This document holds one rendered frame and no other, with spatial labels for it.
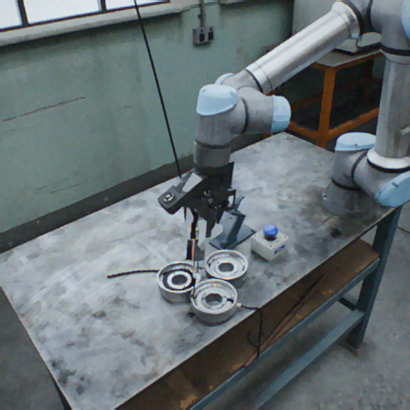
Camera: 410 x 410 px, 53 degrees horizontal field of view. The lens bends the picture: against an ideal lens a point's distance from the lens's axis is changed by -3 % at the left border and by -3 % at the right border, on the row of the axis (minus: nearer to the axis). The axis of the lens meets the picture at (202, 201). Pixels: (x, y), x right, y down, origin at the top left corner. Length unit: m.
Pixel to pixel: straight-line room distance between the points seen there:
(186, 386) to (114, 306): 0.30
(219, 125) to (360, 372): 1.38
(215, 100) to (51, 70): 1.67
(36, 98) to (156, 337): 1.69
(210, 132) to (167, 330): 0.44
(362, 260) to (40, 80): 1.76
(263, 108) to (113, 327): 0.57
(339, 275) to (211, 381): 0.57
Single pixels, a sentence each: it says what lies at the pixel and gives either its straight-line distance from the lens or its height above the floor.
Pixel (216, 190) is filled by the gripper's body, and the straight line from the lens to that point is 0.90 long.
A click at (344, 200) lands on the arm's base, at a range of 1.29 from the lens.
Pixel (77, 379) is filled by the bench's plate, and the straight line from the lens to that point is 0.93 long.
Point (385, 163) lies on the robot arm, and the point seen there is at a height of 1.04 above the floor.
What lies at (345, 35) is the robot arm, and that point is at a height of 1.33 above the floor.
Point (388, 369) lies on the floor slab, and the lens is 1.99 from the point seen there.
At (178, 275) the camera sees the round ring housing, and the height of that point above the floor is 0.82.
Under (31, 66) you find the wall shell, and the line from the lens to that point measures 2.35.
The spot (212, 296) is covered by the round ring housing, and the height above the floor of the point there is 0.82.
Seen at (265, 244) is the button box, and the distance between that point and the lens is 1.10.
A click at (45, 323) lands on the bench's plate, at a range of 1.05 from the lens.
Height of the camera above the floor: 1.55
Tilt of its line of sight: 34 degrees down
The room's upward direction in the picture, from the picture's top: 2 degrees counter-clockwise
